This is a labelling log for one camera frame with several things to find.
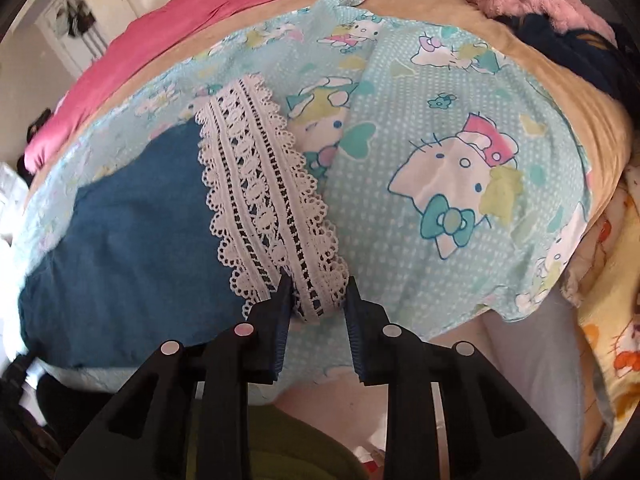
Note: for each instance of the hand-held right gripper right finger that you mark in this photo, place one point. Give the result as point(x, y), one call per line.
point(356, 342)

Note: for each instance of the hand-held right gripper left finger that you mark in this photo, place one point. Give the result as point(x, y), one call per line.
point(283, 332)

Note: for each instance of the blue denim jeans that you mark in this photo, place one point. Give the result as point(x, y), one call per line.
point(125, 260)

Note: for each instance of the olive green garment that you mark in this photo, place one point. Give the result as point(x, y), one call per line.
point(300, 445)

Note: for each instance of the pale lilac bed sheet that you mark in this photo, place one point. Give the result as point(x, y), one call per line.
point(540, 360)

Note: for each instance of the light blue cartoon print sheet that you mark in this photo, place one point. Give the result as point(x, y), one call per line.
point(425, 110)

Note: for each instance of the yellow cartoon print blanket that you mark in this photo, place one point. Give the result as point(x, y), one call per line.
point(610, 310)

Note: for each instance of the pink duvet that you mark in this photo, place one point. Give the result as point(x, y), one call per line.
point(200, 25)

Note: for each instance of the black bag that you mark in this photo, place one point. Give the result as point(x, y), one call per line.
point(40, 125)

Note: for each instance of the beige plush bed blanket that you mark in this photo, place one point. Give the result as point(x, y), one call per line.
point(440, 5)

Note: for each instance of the white door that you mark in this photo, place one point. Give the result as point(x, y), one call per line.
point(60, 55)

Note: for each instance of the dark navy cloth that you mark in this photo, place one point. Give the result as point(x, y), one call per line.
point(565, 45)

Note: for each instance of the hanging dark bags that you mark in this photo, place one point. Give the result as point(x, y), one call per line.
point(75, 15)

